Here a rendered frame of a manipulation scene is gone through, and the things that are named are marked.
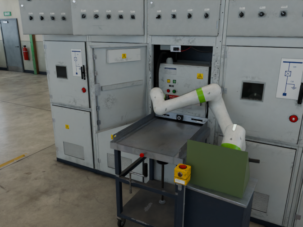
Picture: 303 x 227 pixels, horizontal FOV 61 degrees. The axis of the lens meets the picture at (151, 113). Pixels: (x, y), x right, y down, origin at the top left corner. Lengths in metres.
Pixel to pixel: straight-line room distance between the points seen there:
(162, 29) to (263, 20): 0.83
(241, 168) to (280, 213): 1.12
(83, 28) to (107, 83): 0.54
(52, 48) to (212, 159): 2.32
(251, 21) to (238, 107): 0.68
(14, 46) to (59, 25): 9.59
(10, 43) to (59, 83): 9.49
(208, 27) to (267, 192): 1.49
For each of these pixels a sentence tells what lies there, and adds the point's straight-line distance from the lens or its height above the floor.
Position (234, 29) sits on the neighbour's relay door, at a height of 1.70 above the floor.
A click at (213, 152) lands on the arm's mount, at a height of 1.01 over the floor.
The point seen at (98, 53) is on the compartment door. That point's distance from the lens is 2.22.
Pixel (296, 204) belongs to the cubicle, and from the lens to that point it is 2.61.
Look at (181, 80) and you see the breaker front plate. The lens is 2.45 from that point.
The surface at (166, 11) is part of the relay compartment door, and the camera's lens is 2.41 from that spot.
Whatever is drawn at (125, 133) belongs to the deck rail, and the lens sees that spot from 2.20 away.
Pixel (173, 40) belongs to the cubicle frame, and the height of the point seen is 1.61.
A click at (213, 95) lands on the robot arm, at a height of 1.24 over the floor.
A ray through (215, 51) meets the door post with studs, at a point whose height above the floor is 1.53.
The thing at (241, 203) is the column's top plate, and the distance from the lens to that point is 1.65.
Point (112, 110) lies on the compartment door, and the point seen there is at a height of 1.01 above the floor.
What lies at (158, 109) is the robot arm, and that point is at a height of 1.11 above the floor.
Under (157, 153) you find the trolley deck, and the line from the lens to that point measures 1.90.
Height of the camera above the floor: 1.69
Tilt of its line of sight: 18 degrees down
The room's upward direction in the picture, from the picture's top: straight up
